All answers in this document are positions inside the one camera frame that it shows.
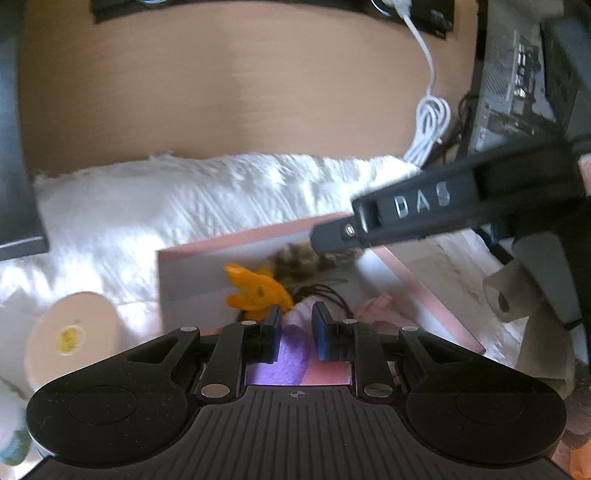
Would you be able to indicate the toilet paper roll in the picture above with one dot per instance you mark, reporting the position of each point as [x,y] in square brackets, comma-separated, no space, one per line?
[508,300]

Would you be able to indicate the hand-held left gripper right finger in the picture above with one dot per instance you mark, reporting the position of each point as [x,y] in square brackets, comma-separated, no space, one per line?
[321,330]

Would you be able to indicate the purple and pink sponge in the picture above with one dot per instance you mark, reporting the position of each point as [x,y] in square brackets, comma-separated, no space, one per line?
[286,360]

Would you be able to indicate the black power strip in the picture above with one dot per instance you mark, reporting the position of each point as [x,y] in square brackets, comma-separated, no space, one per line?
[434,16]

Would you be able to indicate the black curved monitor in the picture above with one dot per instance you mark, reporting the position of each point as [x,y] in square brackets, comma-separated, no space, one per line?
[18,184]

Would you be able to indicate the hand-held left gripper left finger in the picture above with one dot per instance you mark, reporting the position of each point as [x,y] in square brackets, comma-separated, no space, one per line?
[275,332]

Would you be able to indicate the pink cardboard box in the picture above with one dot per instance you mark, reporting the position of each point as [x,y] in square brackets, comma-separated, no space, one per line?
[194,277]

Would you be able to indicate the clear jar with beige lid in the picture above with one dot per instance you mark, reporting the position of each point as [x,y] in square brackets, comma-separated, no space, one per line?
[83,323]

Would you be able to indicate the orange plush flower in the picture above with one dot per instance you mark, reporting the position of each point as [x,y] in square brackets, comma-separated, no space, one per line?
[256,288]

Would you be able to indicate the brown fuzzy plush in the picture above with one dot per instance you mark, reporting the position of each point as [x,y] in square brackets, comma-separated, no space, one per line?
[295,261]

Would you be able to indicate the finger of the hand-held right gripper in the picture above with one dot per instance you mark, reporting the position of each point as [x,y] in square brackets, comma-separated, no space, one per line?
[332,237]

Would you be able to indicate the white textured blanket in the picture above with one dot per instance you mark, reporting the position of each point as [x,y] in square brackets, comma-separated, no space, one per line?
[138,207]

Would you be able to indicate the green lid jar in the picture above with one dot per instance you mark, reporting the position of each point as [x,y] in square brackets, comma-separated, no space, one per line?
[11,415]

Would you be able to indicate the grey computer case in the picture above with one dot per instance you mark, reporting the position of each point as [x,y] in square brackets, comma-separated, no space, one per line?
[503,69]

